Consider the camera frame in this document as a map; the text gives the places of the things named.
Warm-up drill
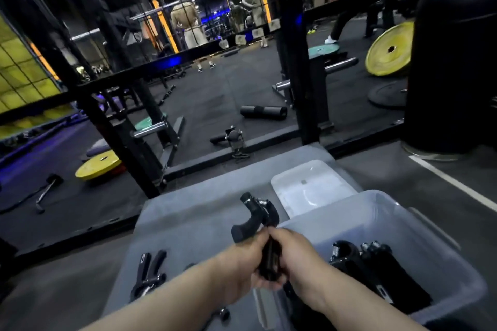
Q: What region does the person's left hand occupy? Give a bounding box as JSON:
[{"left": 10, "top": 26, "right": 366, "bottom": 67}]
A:
[{"left": 216, "top": 228, "right": 287, "bottom": 305}]

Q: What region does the person's right hand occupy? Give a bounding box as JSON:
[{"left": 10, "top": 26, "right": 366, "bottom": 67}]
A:
[{"left": 267, "top": 227, "right": 335, "bottom": 314}]

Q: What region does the black hand grip strengthener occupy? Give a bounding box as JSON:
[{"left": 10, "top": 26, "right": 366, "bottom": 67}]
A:
[
  {"left": 231, "top": 192, "right": 283, "bottom": 282},
  {"left": 130, "top": 250, "right": 168, "bottom": 303}
]

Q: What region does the person's left forearm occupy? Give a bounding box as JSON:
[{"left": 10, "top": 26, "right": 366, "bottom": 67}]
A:
[{"left": 79, "top": 259, "right": 233, "bottom": 331}]

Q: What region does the person's right forearm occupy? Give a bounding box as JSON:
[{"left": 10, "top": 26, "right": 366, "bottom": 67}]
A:
[{"left": 315, "top": 276, "right": 428, "bottom": 331}]

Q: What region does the white plastic bin lid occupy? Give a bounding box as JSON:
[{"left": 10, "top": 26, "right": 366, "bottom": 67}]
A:
[{"left": 271, "top": 159, "right": 359, "bottom": 219}]

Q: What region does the pile of black hand grippers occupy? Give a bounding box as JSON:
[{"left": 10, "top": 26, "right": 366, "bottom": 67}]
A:
[{"left": 283, "top": 240, "right": 433, "bottom": 331}]

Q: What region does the black foam barbell pad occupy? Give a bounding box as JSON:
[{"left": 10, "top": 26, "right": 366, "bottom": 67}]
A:
[{"left": 240, "top": 105, "right": 288, "bottom": 121}]

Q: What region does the translucent plastic storage bin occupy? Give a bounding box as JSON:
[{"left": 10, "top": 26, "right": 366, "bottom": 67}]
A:
[{"left": 254, "top": 190, "right": 488, "bottom": 331}]

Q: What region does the silver barbell sleeve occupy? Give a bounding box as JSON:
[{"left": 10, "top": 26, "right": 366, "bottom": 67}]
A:
[
  {"left": 133, "top": 121, "right": 169, "bottom": 139},
  {"left": 325, "top": 57, "right": 359, "bottom": 74}
]

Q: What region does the teal weight plate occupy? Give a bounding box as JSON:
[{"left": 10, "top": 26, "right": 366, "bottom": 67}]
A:
[
  {"left": 308, "top": 44, "right": 340, "bottom": 59},
  {"left": 134, "top": 113, "right": 168, "bottom": 132}
]

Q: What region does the black weight plate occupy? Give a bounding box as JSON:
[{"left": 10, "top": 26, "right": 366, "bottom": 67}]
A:
[{"left": 368, "top": 80, "right": 408, "bottom": 109}]

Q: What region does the black sledgehammer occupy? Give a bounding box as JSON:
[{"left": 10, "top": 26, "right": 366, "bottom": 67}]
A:
[{"left": 34, "top": 174, "right": 65, "bottom": 215}]

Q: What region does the large yellow weight plate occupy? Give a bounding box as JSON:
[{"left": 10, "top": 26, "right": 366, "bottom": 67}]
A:
[{"left": 365, "top": 21, "right": 415, "bottom": 77}]

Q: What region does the black punching bag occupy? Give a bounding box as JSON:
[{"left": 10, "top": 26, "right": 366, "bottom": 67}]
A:
[{"left": 402, "top": 0, "right": 497, "bottom": 155}]

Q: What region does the yellow grid light panel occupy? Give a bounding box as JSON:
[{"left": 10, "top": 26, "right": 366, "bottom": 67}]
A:
[{"left": 0, "top": 13, "right": 74, "bottom": 140}]

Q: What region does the black landmine handle attachment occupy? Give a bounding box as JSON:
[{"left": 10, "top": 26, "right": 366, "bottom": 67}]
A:
[{"left": 210, "top": 126, "right": 251, "bottom": 160}]

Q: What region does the black power rack frame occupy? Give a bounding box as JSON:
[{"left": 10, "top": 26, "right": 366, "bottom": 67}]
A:
[{"left": 0, "top": 0, "right": 497, "bottom": 199}]

